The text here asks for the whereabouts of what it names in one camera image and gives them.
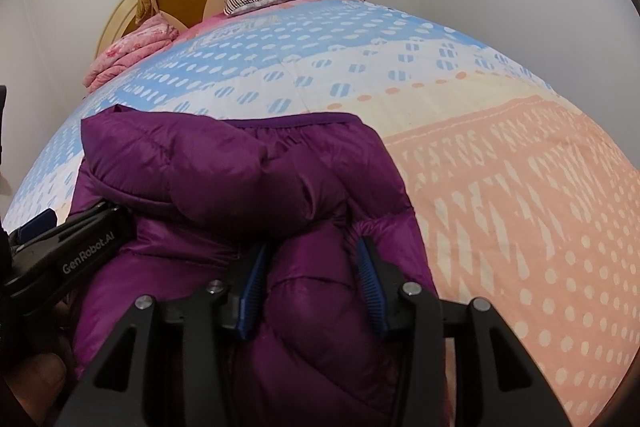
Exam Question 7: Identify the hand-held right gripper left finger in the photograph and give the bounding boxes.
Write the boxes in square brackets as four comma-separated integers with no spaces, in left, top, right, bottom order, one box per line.
[52,242,273,427]

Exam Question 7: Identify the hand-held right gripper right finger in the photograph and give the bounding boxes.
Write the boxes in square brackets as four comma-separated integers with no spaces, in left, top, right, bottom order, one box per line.
[354,236,571,427]

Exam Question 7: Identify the purple puffer jacket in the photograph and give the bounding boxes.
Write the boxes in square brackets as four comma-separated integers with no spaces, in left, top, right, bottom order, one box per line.
[70,104,441,427]

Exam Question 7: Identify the person's left hand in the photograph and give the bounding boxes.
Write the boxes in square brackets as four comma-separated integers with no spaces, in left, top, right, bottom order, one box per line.
[0,352,68,427]

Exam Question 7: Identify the dotted pastel bedspread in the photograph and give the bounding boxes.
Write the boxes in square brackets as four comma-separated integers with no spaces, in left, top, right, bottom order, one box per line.
[0,0,640,427]

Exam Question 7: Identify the folded pink quilt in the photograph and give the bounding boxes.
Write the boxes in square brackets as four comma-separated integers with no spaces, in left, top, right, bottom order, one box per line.
[82,13,178,92]

